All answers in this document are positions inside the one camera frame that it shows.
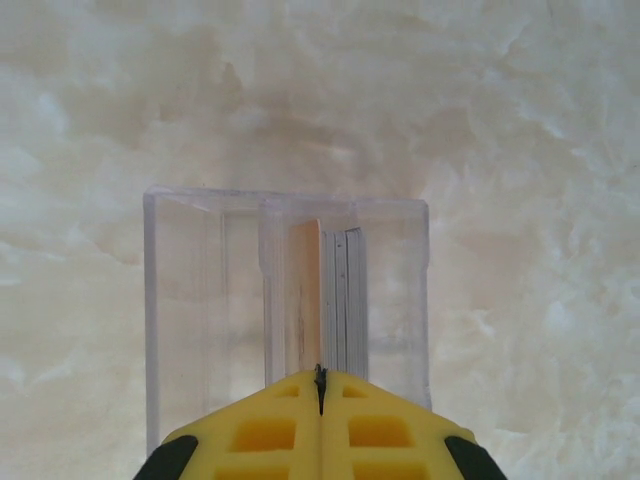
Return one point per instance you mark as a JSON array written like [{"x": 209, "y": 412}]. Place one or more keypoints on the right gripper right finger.
[{"x": 390, "y": 440}]

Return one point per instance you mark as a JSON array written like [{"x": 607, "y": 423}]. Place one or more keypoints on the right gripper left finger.
[{"x": 250, "y": 440}]

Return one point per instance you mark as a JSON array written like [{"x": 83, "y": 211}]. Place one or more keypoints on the credit card stack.
[{"x": 345, "y": 300}]

